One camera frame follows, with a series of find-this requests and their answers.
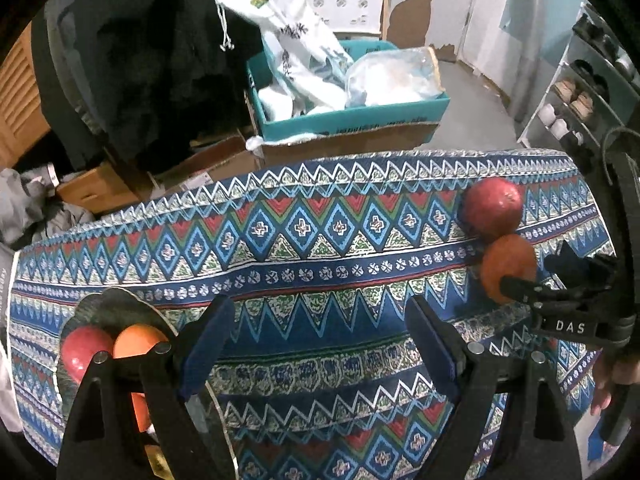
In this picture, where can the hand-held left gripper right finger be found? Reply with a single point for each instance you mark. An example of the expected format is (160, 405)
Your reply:
(435, 345)

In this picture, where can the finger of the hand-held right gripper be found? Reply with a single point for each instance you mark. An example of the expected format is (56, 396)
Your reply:
(520, 287)
(570, 265)

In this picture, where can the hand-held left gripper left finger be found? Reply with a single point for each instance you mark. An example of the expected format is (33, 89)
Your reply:
(205, 345)

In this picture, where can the orange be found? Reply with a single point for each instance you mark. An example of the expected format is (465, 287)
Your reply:
(141, 412)
(140, 340)
(507, 260)

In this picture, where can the dark glass plate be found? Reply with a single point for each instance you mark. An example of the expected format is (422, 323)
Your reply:
(100, 310)

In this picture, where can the large red apple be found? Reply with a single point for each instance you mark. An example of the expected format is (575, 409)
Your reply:
(87, 352)

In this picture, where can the person's right hand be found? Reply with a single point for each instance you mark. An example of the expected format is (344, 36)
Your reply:
(605, 385)

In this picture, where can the small red apple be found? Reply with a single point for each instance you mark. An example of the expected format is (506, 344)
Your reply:
(492, 205)

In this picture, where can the blue patterned blanket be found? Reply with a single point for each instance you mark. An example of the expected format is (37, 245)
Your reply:
(325, 260)

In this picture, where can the group of shoes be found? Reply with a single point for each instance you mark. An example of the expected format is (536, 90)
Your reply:
(582, 102)

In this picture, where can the flat cardboard box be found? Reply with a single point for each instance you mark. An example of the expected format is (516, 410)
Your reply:
(215, 165)

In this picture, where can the white shoe rack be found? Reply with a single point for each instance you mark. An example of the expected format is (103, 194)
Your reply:
(600, 67)

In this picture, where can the brown cardboard box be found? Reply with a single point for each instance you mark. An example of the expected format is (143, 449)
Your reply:
(350, 146)

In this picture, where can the grey clothes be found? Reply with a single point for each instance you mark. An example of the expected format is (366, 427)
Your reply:
(25, 200)

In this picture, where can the teal box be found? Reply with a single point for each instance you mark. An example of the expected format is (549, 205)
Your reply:
(350, 122)

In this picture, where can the clear plastic bag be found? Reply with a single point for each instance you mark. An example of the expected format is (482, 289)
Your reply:
(395, 77)

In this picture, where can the dark hanging clothes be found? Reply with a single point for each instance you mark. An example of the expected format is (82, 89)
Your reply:
(150, 60)

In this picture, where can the wooden slatted cabinet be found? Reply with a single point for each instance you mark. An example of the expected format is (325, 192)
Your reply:
(20, 105)

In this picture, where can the white printed cloth bag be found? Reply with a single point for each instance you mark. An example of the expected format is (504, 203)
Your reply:
(295, 45)

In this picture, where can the white patterned storage bin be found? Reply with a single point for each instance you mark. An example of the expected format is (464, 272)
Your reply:
(345, 5)

